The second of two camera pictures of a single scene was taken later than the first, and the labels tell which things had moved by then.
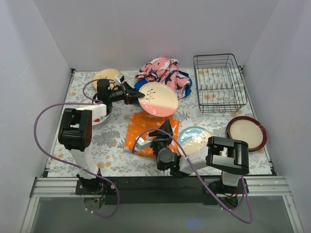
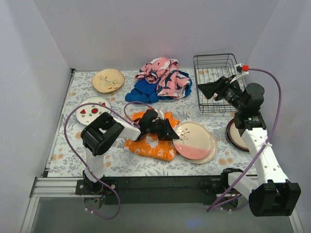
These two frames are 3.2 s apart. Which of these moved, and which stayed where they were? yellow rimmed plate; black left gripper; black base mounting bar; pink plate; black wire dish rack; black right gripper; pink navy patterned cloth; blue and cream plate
Moved: pink plate; black left gripper; blue and cream plate; black right gripper
Stayed: yellow rimmed plate; black base mounting bar; pink navy patterned cloth; black wire dish rack
